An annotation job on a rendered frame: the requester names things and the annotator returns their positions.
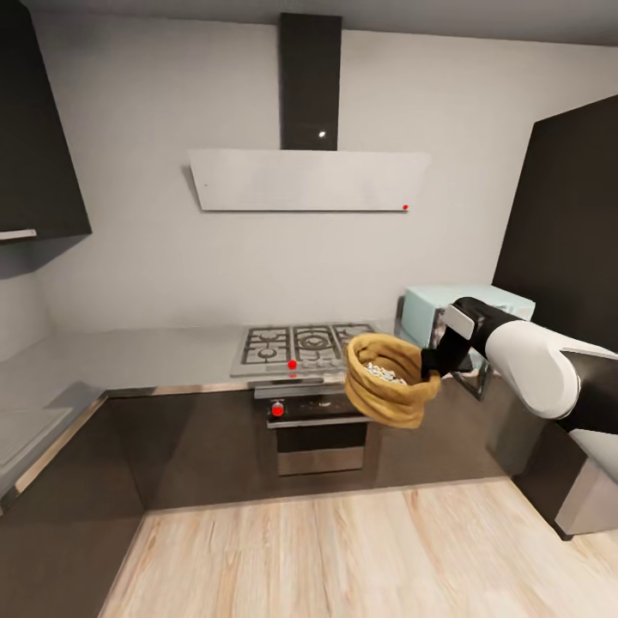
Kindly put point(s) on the burner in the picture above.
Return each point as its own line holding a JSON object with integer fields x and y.
{"x": 296, "y": 348}

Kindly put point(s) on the cabinet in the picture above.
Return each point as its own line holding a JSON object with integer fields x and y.
{"x": 39, "y": 194}

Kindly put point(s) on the oven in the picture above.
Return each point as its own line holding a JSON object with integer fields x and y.
{"x": 313, "y": 435}

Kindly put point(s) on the range hood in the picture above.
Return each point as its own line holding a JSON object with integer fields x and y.
{"x": 310, "y": 173}

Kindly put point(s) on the microwave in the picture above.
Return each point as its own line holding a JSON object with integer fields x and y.
{"x": 423, "y": 314}

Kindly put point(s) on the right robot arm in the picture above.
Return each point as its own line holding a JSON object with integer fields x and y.
{"x": 557, "y": 377}

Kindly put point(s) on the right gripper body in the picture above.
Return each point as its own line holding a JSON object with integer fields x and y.
{"x": 440, "y": 358}

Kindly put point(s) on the popcorn bag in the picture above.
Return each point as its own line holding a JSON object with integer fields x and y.
{"x": 395, "y": 402}

